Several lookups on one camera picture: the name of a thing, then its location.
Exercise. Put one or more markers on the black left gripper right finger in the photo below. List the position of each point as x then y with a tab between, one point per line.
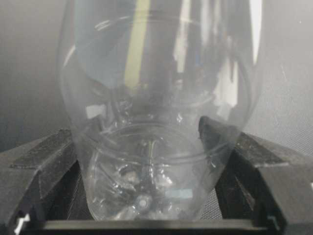
268	184

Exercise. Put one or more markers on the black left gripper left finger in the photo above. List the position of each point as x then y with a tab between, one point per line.
41	191

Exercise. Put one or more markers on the clear plastic bottle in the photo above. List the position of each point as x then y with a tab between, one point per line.
157	93

